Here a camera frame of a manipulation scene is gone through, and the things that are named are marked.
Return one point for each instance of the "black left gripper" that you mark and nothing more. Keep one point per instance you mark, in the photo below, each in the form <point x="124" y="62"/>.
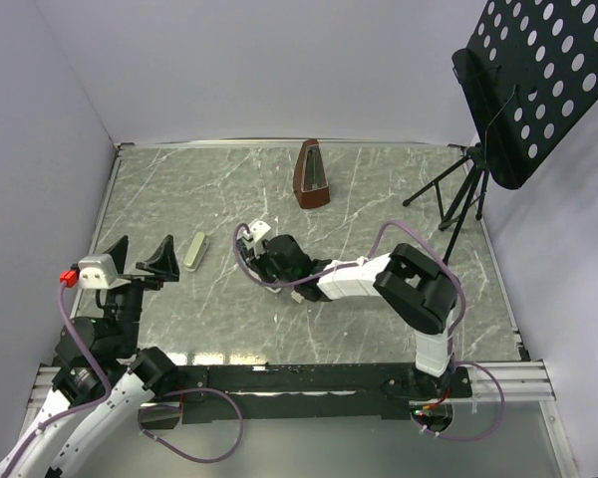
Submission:
<point x="162" y="264"/>

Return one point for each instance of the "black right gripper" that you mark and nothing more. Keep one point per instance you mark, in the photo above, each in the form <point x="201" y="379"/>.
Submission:
<point x="257" y="258"/>

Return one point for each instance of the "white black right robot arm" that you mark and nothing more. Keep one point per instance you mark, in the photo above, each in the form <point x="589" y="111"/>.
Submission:
<point x="411" y="283"/>

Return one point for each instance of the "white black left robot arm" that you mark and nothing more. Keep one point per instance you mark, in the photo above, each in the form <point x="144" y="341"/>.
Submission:
<point x="103" y="375"/>

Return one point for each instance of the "brown wooden metronome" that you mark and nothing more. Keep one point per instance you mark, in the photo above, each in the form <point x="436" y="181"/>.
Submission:
<point x="310" y="184"/>

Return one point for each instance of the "black perforated music stand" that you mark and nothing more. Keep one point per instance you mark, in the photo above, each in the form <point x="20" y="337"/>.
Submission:
<point x="529" y="73"/>

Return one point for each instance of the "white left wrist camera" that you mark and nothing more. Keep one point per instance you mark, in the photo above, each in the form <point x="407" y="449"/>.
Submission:
<point x="94" y="272"/>

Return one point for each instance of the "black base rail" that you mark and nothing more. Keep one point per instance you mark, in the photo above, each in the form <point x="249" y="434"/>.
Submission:
<point x="285" y="391"/>

